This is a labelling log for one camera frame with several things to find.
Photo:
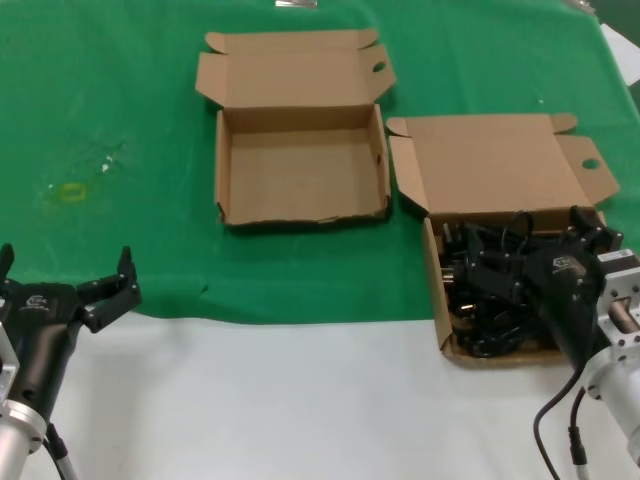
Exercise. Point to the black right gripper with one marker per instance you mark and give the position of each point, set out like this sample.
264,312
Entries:
567,295

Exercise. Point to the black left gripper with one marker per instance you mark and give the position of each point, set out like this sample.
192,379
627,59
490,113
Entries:
47,325

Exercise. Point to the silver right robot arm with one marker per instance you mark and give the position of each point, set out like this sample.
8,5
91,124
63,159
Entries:
617,395

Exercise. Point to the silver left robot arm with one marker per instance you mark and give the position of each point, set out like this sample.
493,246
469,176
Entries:
17,435

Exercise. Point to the cardboard box with intact rim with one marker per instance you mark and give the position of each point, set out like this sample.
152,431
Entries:
492,160

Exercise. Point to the cardboard box with torn rim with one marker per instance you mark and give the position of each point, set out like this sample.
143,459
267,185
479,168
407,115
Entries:
300,165

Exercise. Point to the green table cloth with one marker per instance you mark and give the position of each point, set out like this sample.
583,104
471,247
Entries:
125,75

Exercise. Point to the white paper sheet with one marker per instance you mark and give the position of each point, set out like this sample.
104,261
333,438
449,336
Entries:
624,55

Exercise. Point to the silver metal strip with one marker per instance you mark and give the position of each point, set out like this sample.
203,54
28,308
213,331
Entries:
296,3

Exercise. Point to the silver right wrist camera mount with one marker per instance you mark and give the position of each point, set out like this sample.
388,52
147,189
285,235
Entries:
622,300

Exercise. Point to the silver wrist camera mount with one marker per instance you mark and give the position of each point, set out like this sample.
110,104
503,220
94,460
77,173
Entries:
622,300
7,365

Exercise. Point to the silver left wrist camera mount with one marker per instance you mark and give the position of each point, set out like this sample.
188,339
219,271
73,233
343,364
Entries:
7,365

